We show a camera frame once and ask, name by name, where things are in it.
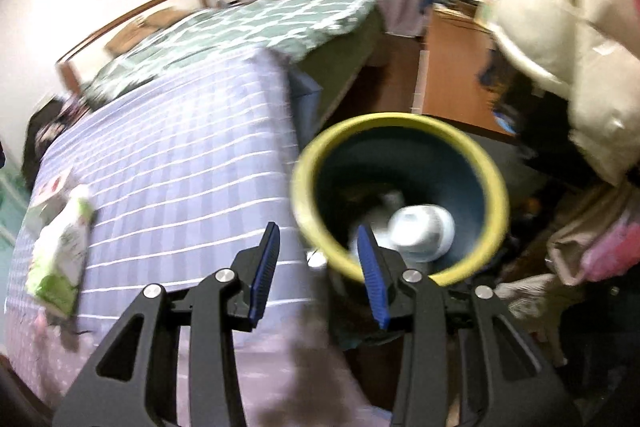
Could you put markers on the white puffer jacket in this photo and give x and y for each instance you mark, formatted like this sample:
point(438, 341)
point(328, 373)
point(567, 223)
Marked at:
point(565, 32)

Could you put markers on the wooden headboard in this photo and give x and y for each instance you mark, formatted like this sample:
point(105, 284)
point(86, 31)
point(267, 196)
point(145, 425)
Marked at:
point(125, 12)

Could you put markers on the brown pillow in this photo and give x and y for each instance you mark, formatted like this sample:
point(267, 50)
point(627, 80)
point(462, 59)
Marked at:
point(160, 17)
point(125, 39)

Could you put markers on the dark green bed base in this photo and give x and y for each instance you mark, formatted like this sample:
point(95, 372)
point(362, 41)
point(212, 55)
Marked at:
point(350, 57)

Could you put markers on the pink floral cloth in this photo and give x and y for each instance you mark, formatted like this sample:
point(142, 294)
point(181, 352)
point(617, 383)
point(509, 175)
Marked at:
point(615, 242)

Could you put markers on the blue patterned cloth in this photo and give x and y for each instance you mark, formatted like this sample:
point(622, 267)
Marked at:
point(500, 107)

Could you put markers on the black garment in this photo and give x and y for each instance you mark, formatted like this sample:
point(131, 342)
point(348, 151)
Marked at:
point(550, 132)

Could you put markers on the green patterned duvet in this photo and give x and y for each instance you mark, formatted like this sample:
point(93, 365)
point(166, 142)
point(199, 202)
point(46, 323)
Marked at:
point(225, 27)

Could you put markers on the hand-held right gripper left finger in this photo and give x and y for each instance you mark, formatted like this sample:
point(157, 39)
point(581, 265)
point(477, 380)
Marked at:
point(265, 277)

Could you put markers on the blue checked cloth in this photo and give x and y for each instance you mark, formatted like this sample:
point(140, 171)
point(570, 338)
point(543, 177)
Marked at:
point(175, 182)

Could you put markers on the white plastic cup container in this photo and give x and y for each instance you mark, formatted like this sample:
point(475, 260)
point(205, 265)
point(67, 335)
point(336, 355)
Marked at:
point(422, 232)

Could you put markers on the green and white pouch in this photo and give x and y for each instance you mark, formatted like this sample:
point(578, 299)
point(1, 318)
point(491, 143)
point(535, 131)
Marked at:
point(60, 257)

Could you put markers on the red and white carton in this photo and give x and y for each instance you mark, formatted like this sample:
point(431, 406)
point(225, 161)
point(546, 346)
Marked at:
point(50, 187)

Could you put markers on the wooden desk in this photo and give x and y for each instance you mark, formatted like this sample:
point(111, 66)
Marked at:
point(450, 72)

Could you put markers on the blue grey table frame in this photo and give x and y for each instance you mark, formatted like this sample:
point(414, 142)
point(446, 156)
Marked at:
point(305, 102)

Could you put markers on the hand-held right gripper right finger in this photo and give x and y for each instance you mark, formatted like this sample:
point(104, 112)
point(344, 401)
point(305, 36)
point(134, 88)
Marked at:
point(374, 279)

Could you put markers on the yellow rimmed dark bin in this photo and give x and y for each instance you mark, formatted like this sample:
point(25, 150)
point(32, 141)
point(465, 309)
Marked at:
point(400, 121)

